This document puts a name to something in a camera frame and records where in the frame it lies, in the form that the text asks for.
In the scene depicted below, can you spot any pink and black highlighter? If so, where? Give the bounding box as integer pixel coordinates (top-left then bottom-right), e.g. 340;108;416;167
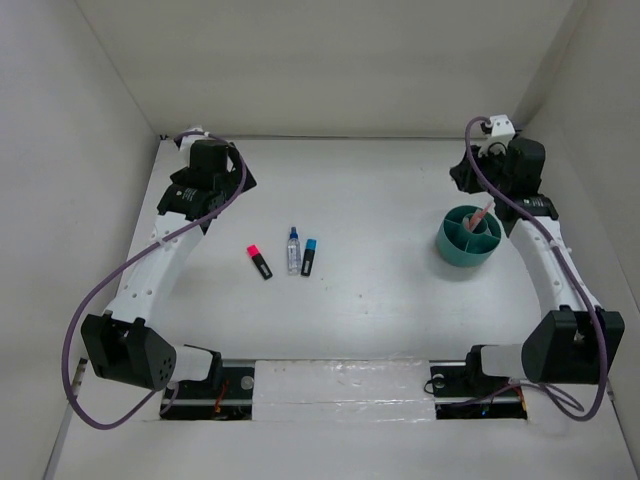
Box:
247;245;273;280

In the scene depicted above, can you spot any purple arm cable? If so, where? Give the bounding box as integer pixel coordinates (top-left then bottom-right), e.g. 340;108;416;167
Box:
64;130;251;431
464;115;611;422

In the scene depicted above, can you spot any aluminium rail at right edge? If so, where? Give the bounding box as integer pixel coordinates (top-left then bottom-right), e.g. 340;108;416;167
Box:
499;136;546;209

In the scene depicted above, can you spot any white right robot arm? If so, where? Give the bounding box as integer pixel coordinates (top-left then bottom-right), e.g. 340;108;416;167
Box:
450;137;625;394

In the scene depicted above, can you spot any clear spray bottle blue cap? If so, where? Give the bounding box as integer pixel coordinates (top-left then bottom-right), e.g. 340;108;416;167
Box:
287;226;302;275

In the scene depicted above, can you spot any pink pen with clear cap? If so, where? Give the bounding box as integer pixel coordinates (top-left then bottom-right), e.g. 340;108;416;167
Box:
466;200;494;232

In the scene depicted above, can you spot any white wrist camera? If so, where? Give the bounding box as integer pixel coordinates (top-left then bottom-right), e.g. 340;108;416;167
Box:
173;125;210;154
480;114;516;154

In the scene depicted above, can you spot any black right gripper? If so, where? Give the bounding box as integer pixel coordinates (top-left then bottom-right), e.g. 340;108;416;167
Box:
448;142;510;198

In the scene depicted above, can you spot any blue and black highlighter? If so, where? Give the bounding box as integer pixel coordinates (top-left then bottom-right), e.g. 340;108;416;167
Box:
301;238;317;277

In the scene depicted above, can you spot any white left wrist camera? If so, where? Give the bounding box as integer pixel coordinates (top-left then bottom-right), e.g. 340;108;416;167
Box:
173;125;210;154

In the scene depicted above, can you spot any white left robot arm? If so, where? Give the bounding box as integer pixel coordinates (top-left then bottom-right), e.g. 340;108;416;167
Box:
81;135;256;397

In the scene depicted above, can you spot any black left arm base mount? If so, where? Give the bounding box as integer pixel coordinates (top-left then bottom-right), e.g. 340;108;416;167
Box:
160;360;255;421

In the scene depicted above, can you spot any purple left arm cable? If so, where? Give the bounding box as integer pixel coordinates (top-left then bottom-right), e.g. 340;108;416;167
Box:
64;130;251;431

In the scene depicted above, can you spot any teal round divided organizer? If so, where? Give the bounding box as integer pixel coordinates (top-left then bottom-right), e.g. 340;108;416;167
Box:
435;205;502;268

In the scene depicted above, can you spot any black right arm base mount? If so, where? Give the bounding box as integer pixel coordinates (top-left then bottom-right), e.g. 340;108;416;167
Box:
423;345;528;421

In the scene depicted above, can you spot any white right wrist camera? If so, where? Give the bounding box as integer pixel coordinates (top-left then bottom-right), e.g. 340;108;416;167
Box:
480;114;516;154

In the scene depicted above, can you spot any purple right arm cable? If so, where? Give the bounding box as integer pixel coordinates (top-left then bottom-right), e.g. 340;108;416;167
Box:
464;115;611;422

